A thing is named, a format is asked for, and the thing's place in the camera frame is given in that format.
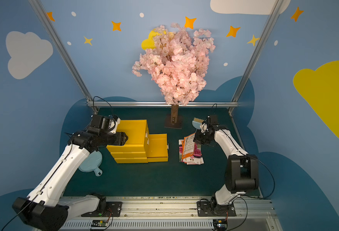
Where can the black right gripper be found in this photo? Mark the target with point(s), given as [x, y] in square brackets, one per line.
[202, 137]

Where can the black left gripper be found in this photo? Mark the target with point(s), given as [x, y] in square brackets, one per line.
[116, 138]

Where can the white back-side seed bag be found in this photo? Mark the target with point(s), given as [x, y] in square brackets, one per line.
[188, 146]

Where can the pink flower seed bag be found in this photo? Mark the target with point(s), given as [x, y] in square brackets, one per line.
[180, 149]
[196, 158]

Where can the yellow plastic drawer cabinet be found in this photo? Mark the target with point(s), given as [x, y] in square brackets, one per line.
[136, 147]

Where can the yellow bottom drawer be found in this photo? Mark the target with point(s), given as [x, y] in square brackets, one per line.
[158, 148]

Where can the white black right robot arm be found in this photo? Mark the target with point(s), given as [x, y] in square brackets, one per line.
[242, 169]

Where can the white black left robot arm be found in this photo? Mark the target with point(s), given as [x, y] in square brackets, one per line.
[41, 209]

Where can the light blue hand brush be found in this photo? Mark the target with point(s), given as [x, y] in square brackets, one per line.
[197, 123]

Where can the light blue dustpan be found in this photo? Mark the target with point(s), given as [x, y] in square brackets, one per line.
[92, 163]

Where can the pink blossom artificial tree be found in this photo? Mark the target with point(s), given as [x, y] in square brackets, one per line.
[178, 64]

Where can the left green circuit board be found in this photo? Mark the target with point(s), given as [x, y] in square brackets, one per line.
[99, 224]

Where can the green circuit board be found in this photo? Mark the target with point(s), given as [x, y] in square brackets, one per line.
[220, 225]
[99, 224]

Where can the right green circuit board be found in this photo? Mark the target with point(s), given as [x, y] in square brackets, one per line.
[220, 225]

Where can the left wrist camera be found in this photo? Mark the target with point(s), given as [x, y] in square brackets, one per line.
[103, 124]

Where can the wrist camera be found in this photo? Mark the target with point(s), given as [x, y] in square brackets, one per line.
[210, 124]
[103, 124]

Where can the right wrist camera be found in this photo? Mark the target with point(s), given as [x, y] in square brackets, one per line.
[210, 124]

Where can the horizontal aluminium frame rail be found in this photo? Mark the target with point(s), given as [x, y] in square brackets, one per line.
[159, 104]

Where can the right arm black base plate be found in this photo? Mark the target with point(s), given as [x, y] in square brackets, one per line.
[212, 209]

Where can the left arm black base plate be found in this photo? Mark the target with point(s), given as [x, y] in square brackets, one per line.
[112, 209]

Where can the left aluminium frame post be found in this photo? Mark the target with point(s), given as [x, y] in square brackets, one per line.
[50, 29]

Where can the aluminium frame post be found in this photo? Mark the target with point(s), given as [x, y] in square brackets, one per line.
[276, 10]
[50, 29]

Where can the front aluminium mounting rail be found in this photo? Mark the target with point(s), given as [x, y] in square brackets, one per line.
[180, 214]

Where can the right aluminium frame post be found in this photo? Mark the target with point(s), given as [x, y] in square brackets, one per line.
[276, 10]

